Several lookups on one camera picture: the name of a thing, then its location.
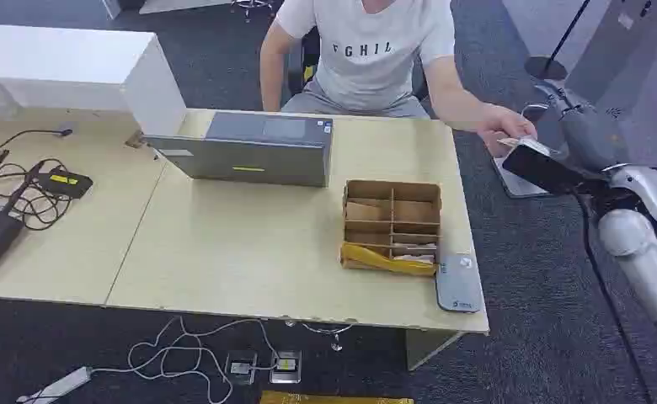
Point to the white cabinet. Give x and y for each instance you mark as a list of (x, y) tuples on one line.
[(72, 72)]

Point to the white power strip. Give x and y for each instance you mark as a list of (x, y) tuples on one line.
[(58, 386)]

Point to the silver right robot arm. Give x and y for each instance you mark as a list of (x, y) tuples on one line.
[(644, 267)]

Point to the person's left hand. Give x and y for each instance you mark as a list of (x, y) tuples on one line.
[(501, 125)]

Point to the wooden card box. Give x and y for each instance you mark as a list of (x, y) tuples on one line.
[(392, 223)]

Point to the grey flat card reader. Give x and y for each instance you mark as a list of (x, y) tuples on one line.
[(458, 284)]

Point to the person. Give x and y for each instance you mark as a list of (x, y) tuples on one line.
[(367, 56)]

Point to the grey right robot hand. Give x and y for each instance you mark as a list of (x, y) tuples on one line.
[(593, 136)]

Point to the black office chair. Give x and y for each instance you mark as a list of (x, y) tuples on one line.
[(305, 61)]

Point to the chrome chair base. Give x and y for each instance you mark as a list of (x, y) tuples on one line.
[(250, 6)]

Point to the black power adapter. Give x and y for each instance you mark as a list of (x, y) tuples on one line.
[(65, 183)]

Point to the grey laptop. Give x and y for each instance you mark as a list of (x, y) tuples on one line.
[(250, 148)]

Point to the black stand with round base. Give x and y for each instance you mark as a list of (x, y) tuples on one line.
[(546, 68)]

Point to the pale desk leg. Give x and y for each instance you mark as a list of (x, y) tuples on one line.
[(429, 347)]

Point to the white card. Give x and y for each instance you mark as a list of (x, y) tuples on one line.
[(415, 246), (416, 258), (524, 144)]

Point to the steel floor socket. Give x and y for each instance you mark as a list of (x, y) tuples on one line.
[(241, 368), (285, 366)]

